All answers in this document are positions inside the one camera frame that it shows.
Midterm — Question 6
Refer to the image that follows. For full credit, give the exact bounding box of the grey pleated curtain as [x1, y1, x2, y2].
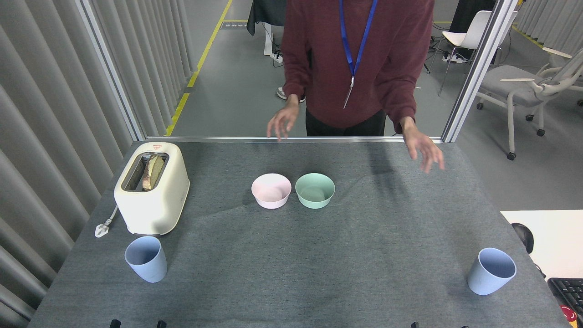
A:
[515, 0, 583, 57]
[0, 0, 201, 328]

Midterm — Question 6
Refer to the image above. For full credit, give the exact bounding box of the person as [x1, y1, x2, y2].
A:
[276, 0, 435, 137]

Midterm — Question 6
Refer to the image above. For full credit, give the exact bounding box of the white desk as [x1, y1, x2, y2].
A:
[500, 210, 583, 281]

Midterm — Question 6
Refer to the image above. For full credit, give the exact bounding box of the silver aluminium rail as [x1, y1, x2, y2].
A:
[145, 135, 445, 144]

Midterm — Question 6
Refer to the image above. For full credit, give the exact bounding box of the black keyboard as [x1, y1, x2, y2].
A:
[547, 277, 583, 328]

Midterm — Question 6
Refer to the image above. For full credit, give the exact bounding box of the toasted bread slice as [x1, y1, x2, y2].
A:
[142, 154, 165, 191]

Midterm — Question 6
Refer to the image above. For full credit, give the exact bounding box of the cream white toaster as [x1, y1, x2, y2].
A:
[113, 142, 190, 236]

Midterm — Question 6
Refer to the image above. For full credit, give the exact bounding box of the small red object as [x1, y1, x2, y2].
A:
[559, 304, 578, 325]

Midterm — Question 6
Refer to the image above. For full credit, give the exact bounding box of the grey office chair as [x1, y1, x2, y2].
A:
[476, 47, 583, 161]

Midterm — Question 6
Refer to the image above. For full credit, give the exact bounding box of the person's right hand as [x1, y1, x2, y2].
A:
[266, 94, 301, 142]

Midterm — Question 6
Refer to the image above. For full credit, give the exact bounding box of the person's left hand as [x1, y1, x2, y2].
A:
[401, 116, 445, 174]

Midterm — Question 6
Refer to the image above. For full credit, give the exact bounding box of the green bowl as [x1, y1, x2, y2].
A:
[295, 173, 336, 210]

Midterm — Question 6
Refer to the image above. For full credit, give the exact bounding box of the pink bowl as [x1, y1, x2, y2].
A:
[251, 173, 292, 210]

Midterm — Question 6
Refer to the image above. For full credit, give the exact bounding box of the white power plug with cable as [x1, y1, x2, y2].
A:
[94, 205, 120, 239]

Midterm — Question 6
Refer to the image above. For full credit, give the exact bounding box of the blue lanyard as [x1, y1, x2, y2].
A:
[339, 0, 378, 110]

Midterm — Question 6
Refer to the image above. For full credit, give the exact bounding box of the black computer mouse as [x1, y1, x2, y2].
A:
[511, 222, 534, 254]

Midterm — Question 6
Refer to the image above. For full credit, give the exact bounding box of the white plastic chair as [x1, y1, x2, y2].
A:
[428, 10, 519, 97]

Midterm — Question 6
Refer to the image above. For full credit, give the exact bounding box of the silver aluminium post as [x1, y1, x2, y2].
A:
[441, 0, 520, 144]
[75, 0, 147, 142]

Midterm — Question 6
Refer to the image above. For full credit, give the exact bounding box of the blue cup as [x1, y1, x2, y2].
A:
[124, 236, 168, 283]
[466, 247, 517, 296]

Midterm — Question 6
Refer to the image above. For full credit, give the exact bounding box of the table with dark cloth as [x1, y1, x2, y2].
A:
[246, 0, 288, 56]

